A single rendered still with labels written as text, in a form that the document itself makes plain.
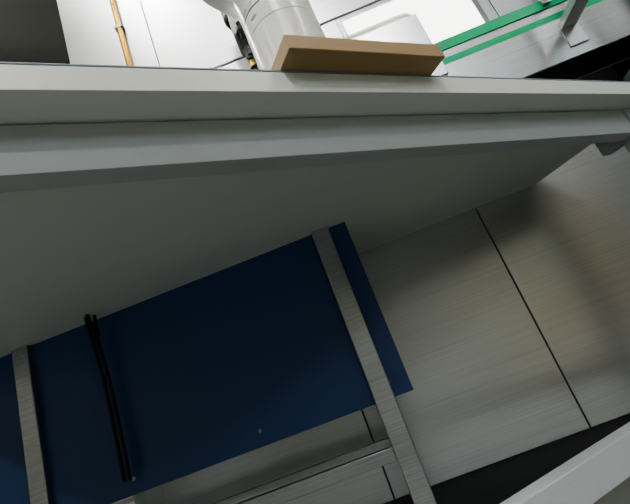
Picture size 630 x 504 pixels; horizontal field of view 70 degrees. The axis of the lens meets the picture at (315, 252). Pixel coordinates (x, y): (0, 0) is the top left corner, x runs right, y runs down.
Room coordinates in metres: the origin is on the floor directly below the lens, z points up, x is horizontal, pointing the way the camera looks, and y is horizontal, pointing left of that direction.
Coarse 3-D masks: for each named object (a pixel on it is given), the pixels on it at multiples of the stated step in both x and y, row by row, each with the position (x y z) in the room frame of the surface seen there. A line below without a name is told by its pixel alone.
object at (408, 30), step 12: (396, 24) 0.73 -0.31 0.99; (408, 24) 0.73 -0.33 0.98; (420, 24) 0.73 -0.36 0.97; (360, 36) 0.74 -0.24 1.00; (372, 36) 0.73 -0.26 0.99; (384, 36) 0.73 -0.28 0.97; (396, 36) 0.73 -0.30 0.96; (408, 36) 0.73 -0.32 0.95; (420, 36) 0.73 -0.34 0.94; (444, 72) 0.73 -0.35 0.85
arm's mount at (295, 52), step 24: (288, 48) 0.43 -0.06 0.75; (312, 48) 0.44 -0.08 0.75; (336, 48) 0.46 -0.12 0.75; (360, 48) 0.48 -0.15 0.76; (384, 48) 0.50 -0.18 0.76; (408, 48) 0.52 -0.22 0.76; (432, 48) 0.54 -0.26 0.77; (360, 72) 0.52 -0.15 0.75; (384, 72) 0.54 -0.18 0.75; (408, 72) 0.56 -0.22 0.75; (432, 72) 0.58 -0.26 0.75
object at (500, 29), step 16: (560, 0) 1.00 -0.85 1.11; (592, 0) 1.00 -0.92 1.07; (512, 16) 1.01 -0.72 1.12; (528, 16) 1.01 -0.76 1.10; (544, 16) 1.01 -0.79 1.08; (560, 16) 1.00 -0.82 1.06; (464, 32) 1.01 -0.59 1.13; (480, 32) 1.01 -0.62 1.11; (496, 32) 1.01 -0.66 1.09; (512, 32) 1.01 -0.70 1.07; (448, 48) 1.02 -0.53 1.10; (464, 48) 1.02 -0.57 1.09; (480, 48) 1.01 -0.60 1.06
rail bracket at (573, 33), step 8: (544, 0) 1.00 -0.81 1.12; (576, 0) 0.89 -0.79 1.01; (584, 0) 0.90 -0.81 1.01; (568, 8) 0.92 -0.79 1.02; (576, 8) 0.92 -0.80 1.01; (568, 16) 0.94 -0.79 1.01; (576, 16) 0.95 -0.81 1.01; (560, 24) 0.98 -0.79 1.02; (568, 24) 0.97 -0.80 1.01; (576, 24) 0.98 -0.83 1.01; (560, 32) 0.99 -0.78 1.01; (568, 32) 0.98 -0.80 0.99; (576, 32) 0.98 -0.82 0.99; (584, 32) 0.98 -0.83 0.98; (568, 40) 0.98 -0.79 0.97; (576, 40) 0.98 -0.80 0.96; (584, 40) 0.98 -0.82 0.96
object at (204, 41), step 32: (64, 0) 1.26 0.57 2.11; (96, 0) 1.25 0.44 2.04; (128, 0) 1.25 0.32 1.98; (160, 0) 1.24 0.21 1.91; (192, 0) 1.24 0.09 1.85; (320, 0) 1.22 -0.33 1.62; (352, 0) 1.19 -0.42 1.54; (480, 0) 1.20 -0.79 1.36; (512, 0) 1.19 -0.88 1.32; (64, 32) 1.26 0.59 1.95; (96, 32) 1.25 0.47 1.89; (128, 32) 1.25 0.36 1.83; (160, 32) 1.24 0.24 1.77; (192, 32) 1.24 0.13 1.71; (224, 32) 1.23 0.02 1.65; (96, 64) 1.25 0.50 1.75; (160, 64) 1.24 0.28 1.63; (192, 64) 1.22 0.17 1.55; (224, 64) 1.22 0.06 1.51
